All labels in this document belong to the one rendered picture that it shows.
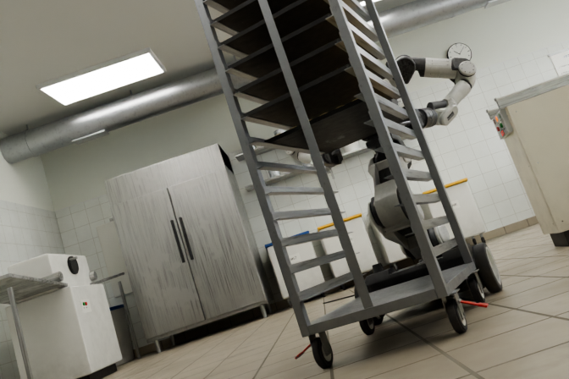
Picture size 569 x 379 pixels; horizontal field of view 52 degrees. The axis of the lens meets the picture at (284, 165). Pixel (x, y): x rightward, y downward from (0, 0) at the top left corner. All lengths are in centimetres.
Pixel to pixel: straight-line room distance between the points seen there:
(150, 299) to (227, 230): 114
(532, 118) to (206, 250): 413
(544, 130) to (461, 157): 426
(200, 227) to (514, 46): 471
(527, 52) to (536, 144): 492
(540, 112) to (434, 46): 466
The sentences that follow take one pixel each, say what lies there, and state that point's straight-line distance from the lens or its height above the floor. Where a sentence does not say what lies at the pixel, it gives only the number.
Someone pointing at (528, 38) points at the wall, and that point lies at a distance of 844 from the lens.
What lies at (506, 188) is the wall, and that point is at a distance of 782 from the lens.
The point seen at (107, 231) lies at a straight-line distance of 783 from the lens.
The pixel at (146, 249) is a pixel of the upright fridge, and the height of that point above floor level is 112.
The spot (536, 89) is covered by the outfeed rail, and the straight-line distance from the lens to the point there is 359.
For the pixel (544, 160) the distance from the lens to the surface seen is 351.
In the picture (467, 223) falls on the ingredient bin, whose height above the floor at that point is 27.
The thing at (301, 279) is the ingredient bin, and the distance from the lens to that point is 673.
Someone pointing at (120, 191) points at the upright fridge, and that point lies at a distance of 697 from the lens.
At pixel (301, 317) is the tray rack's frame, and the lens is 189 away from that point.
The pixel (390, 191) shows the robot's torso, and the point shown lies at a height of 51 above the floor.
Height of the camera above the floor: 30
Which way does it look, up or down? 11 degrees up
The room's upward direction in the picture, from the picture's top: 18 degrees counter-clockwise
